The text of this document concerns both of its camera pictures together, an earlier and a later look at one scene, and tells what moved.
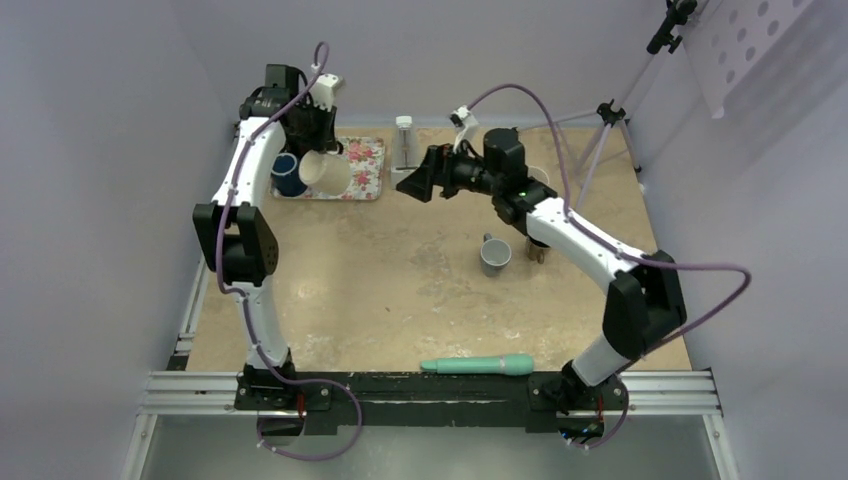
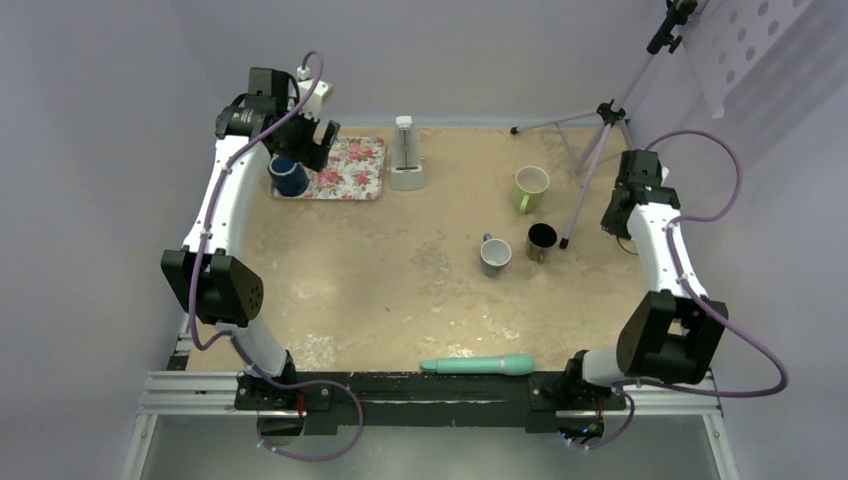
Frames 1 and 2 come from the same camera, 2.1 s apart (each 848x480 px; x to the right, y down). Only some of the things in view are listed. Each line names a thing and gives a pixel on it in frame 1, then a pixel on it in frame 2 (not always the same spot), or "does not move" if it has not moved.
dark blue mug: x=285 y=175 does not move
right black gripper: x=439 y=167 -> x=613 y=227
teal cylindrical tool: x=511 y=365 does not move
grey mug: x=495 y=253 does not move
